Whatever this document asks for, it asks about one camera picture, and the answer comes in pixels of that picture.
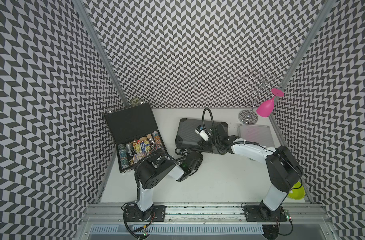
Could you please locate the black poker case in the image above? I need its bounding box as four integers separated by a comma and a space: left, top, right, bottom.
175, 118, 228, 155
103, 103, 167, 155

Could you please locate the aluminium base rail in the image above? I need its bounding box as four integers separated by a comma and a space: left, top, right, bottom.
81, 203, 331, 225

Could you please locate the yellow-green plastic ball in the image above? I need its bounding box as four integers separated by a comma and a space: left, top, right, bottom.
288, 182, 305, 200

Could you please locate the silver aluminium poker case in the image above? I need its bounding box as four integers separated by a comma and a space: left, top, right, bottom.
237, 125, 275, 147

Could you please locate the pink plastic wine glass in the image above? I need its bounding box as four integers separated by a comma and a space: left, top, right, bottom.
256, 89, 284, 118

